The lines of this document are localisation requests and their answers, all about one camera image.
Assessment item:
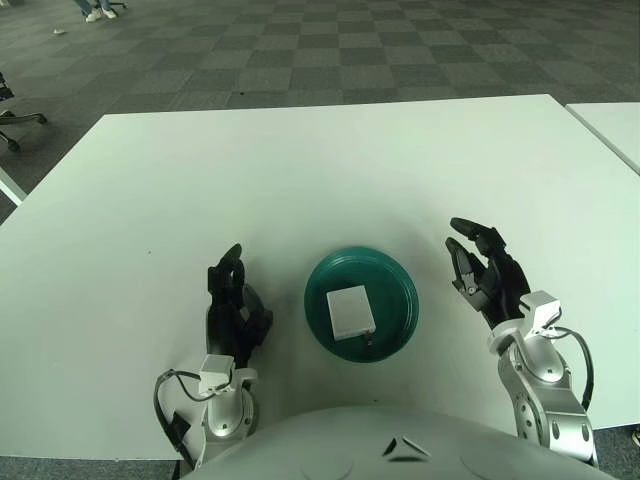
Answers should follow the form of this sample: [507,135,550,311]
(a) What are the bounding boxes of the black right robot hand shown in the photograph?
[444,216,532,331]

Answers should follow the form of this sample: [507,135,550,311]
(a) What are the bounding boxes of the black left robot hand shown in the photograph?
[206,243,275,371]

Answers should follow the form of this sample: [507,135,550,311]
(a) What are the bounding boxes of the white charger plug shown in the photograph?
[325,283,379,347]

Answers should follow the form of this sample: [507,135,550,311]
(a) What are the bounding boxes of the green round plate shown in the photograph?
[303,244,421,364]

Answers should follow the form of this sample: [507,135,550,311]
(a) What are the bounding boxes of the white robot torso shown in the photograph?
[179,405,609,480]

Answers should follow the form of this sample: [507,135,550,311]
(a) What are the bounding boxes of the white side table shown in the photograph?
[565,102,640,176]

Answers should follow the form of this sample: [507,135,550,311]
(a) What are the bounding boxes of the black office chair base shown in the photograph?
[0,72,49,152]

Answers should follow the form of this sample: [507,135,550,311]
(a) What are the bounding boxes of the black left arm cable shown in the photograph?
[153,368,211,464]

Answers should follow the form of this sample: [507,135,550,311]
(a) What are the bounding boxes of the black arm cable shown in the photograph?
[554,327,595,409]
[153,368,211,464]

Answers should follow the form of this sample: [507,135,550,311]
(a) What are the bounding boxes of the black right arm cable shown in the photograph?
[554,327,595,409]

